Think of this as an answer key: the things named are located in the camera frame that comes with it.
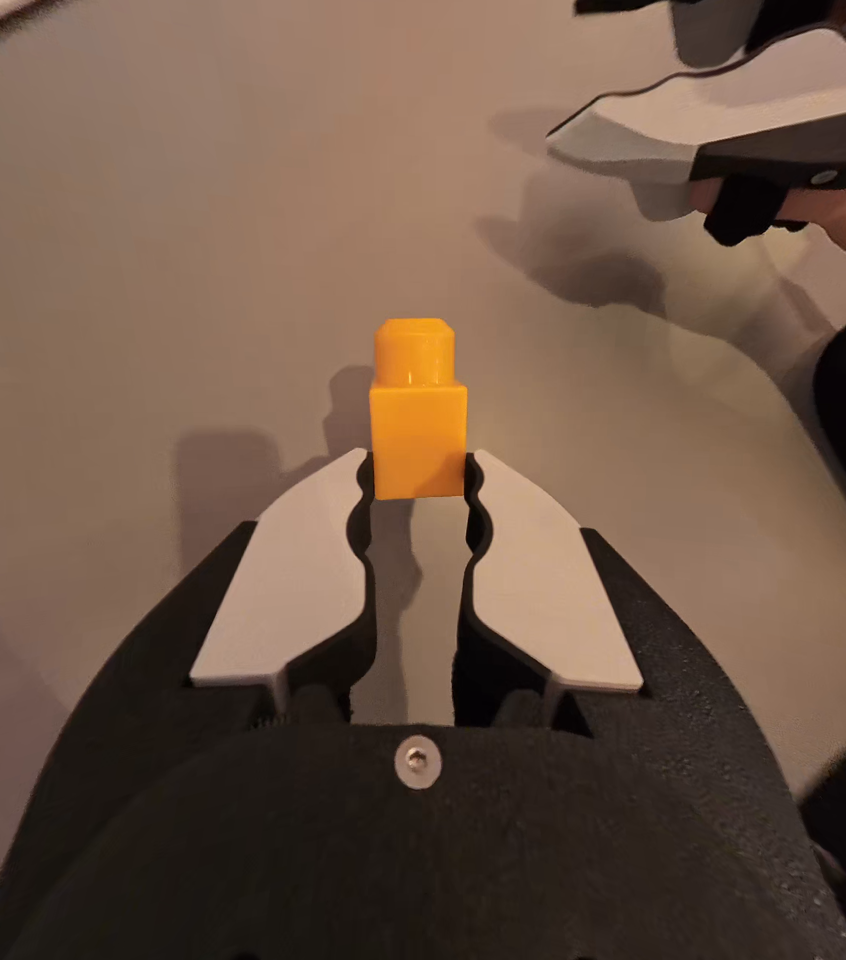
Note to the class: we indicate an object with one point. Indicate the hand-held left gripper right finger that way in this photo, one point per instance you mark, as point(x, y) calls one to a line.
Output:
point(543, 592)

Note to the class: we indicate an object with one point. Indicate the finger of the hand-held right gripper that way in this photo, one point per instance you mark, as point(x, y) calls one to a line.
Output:
point(715, 30)
point(730, 97)

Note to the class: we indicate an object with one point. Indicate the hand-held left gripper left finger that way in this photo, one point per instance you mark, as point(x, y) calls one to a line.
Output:
point(288, 585)

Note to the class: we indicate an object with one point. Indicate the orange mega block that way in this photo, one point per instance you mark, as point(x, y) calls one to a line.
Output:
point(419, 435)

